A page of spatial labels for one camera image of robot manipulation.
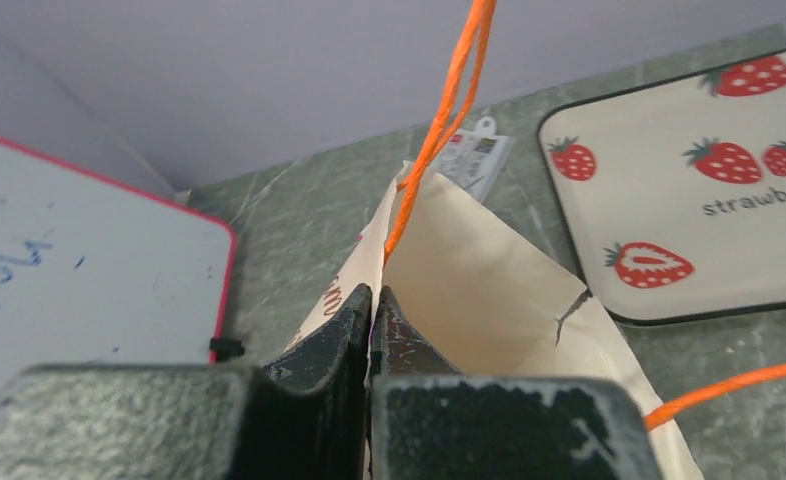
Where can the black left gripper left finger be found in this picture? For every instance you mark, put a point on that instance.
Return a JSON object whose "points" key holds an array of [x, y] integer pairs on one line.
{"points": [[302, 416]]}

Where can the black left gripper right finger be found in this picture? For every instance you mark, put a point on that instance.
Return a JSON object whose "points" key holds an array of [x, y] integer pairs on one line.
{"points": [[429, 420]]}

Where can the beige paper bag orange handles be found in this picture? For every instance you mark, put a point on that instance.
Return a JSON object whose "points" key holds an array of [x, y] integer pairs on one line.
{"points": [[492, 303]]}

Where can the small plastic packet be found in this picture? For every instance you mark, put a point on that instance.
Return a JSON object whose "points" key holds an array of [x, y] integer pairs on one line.
{"points": [[472, 159]]}

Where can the pink framed whiteboard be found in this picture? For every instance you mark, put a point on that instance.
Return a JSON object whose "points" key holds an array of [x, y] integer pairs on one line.
{"points": [[92, 271]]}

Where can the strawberry print tray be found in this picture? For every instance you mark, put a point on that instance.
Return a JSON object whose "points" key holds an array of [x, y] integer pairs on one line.
{"points": [[674, 194]]}

